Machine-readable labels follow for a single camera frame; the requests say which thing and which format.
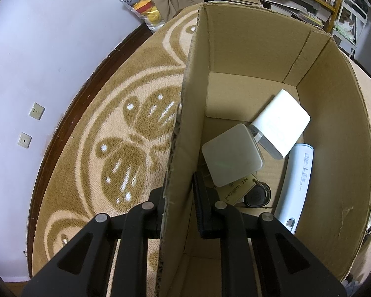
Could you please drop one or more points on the bag of plush toys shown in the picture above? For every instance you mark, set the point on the bag of plush toys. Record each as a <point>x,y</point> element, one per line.
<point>145,3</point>

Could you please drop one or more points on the black car key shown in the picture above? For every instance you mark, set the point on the black car key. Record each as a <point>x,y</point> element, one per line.
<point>256,196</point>

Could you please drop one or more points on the white cart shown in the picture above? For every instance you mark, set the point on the white cart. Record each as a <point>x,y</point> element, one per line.
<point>351,24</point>

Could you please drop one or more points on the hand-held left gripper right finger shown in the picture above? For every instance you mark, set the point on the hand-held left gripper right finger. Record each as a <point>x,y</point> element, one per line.
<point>201,210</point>

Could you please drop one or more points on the cardboard box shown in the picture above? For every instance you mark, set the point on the cardboard box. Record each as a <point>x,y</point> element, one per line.
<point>327,130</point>

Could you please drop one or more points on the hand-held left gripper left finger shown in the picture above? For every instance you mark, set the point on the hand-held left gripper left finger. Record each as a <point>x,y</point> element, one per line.
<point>156,219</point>

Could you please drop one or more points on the wooden shelf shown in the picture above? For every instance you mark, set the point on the wooden shelf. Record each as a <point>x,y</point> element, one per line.
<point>337,3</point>

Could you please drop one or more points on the white square case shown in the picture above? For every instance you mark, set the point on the white square case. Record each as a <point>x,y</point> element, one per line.
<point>232,154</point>

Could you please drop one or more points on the beige card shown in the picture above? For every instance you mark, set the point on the beige card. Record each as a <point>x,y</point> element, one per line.
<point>238,191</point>

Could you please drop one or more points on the white power bank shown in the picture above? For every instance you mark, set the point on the white power bank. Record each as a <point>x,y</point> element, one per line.
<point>296,185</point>

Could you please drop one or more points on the stack of books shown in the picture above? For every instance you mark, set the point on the stack of books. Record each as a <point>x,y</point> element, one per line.
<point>266,0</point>

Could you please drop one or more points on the white power adapter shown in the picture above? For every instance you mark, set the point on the white power adapter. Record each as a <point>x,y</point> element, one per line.
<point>281,120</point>

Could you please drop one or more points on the wall socket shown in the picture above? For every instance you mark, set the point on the wall socket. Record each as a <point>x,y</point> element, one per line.
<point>24,140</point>
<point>37,111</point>

